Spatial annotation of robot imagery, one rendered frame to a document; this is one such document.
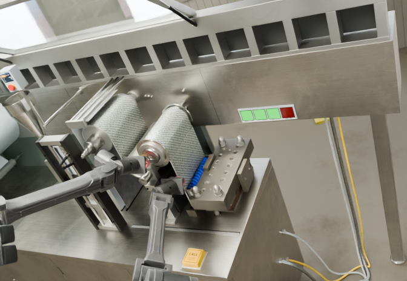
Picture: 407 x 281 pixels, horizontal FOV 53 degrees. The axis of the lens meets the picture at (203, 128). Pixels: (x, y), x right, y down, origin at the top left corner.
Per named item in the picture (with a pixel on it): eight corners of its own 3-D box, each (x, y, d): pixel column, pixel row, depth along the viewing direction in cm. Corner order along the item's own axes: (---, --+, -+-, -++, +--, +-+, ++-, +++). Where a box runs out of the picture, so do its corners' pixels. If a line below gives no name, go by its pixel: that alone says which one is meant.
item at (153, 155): (161, 157, 162) (154, 166, 167) (163, 154, 164) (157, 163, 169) (145, 146, 162) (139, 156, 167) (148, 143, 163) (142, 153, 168)
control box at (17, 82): (8, 94, 175) (-6, 74, 170) (17, 86, 180) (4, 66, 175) (20, 92, 172) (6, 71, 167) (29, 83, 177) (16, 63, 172)
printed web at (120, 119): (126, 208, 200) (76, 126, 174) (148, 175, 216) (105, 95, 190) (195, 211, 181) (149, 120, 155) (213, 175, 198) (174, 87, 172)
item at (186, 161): (185, 193, 175) (169, 160, 166) (204, 157, 192) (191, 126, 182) (186, 193, 175) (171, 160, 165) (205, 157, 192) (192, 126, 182)
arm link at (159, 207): (173, 278, 115) (134, 271, 113) (168, 294, 117) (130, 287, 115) (176, 194, 154) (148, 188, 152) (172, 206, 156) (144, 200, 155)
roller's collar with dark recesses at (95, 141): (88, 154, 173) (80, 142, 170) (95, 145, 177) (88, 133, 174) (99, 154, 170) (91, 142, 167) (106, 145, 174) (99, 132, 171)
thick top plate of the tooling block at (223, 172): (194, 209, 173) (188, 199, 170) (223, 148, 201) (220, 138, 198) (228, 211, 165) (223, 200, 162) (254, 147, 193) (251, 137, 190)
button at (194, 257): (183, 266, 159) (181, 262, 158) (190, 251, 164) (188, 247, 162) (199, 268, 155) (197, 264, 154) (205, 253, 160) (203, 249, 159)
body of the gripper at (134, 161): (148, 172, 156) (136, 175, 149) (125, 173, 160) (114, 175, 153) (146, 155, 156) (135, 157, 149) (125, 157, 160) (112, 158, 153)
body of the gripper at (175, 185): (185, 193, 165) (176, 198, 159) (165, 192, 170) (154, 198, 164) (183, 177, 165) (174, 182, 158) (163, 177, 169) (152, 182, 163)
